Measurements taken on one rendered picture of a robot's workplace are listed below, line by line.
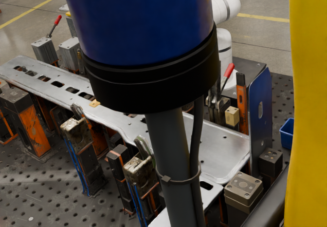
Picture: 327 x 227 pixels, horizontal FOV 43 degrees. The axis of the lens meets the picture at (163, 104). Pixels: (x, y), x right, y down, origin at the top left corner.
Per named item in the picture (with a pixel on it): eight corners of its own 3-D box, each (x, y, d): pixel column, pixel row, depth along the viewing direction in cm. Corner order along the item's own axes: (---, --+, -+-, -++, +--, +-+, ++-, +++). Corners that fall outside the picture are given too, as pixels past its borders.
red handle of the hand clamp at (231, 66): (207, 101, 141) (226, 61, 143) (209, 103, 143) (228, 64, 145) (217, 104, 139) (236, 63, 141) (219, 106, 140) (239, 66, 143)
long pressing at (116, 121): (-16, 76, 200) (-17, 73, 199) (22, 54, 212) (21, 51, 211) (225, 189, 118) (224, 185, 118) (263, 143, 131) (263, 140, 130)
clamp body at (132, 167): (135, 236, 145) (112, 167, 125) (156, 214, 152) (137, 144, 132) (154, 249, 140) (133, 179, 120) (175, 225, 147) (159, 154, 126)
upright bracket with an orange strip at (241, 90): (242, 182, 157) (235, 72, 128) (244, 180, 158) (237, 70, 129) (249, 185, 155) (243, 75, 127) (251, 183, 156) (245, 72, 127)
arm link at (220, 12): (237, 46, 185) (235, -4, 171) (203, 61, 179) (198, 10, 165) (221, 36, 194) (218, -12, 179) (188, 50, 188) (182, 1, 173)
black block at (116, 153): (117, 213, 155) (98, 157, 138) (136, 194, 161) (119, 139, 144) (132, 222, 151) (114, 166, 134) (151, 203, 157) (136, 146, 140)
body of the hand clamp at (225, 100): (214, 174, 163) (206, 103, 143) (224, 163, 167) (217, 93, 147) (227, 179, 160) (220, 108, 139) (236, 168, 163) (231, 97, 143)
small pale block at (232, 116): (231, 186, 156) (224, 111, 135) (236, 180, 158) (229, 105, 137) (239, 190, 154) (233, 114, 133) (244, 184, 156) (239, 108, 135)
